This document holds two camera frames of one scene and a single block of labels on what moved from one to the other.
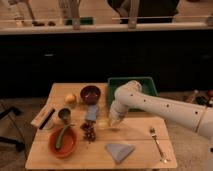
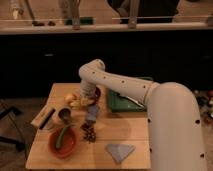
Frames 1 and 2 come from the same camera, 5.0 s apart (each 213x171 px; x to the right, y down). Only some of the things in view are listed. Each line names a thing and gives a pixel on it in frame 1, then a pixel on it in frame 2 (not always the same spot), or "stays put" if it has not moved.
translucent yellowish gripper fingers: x=113 y=122 -> x=87 y=101
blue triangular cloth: x=119 y=152 stays put
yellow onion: x=70 y=99 stays put
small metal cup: x=65 y=114 stays put
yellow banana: x=103 y=123 -> x=79 y=102
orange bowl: x=67 y=145 stays put
